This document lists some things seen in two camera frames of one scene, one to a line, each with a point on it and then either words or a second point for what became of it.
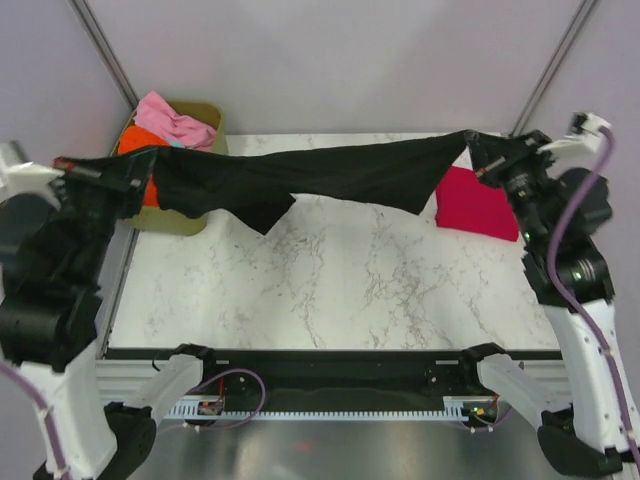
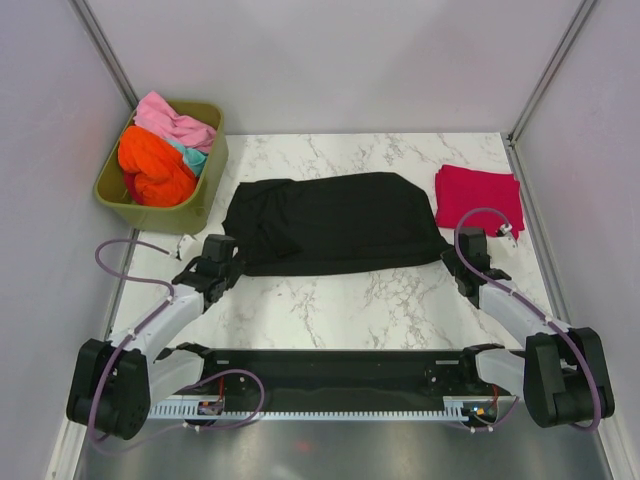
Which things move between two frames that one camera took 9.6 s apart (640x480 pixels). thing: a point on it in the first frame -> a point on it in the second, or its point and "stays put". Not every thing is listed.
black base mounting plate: x=331 y=372 stays put
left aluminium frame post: x=105 y=50 stays put
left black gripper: x=129 y=182 -> x=235 y=271
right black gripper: x=485 y=149 -> x=448 y=257
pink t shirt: x=184 y=130 stays put
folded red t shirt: x=465 y=204 stays put
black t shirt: x=256 y=187 -> x=320 y=220
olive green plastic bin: x=158 y=218 stays put
